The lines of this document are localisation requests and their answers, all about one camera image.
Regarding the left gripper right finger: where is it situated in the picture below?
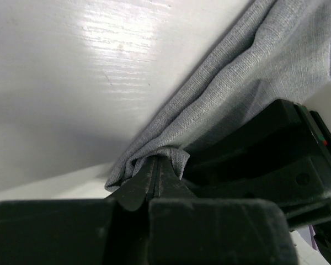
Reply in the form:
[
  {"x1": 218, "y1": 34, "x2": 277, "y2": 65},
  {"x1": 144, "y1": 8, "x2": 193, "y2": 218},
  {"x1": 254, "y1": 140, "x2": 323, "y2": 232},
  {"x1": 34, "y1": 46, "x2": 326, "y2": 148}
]
[{"x1": 148, "y1": 157, "x2": 298, "y2": 264}]

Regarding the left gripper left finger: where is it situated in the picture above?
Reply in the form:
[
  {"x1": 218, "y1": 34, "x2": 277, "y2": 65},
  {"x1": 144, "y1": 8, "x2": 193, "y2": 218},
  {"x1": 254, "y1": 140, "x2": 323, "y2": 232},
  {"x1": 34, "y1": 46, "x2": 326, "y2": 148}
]
[{"x1": 0, "y1": 157, "x2": 157, "y2": 264}]

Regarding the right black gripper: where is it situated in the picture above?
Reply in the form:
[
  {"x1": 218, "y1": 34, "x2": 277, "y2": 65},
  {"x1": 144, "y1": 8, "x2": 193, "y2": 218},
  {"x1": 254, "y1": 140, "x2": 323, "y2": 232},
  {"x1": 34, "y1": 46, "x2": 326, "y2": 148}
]
[{"x1": 183, "y1": 99, "x2": 331, "y2": 228}]

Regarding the grey cloth napkin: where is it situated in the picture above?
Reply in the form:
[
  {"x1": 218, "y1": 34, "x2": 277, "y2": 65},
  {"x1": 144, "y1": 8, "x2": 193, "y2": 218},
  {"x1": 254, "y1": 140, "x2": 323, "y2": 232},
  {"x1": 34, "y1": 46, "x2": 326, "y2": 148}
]
[{"x1": 105, "y1": 1, "x2": 331, "y2": 192}]

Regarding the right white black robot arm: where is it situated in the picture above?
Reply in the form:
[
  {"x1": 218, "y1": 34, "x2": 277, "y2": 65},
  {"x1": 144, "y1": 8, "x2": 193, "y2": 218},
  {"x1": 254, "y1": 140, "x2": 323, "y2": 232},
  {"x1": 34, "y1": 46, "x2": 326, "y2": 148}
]
[{"x1": 184, "y1": 74, "x2": 331, "y2": 228}]

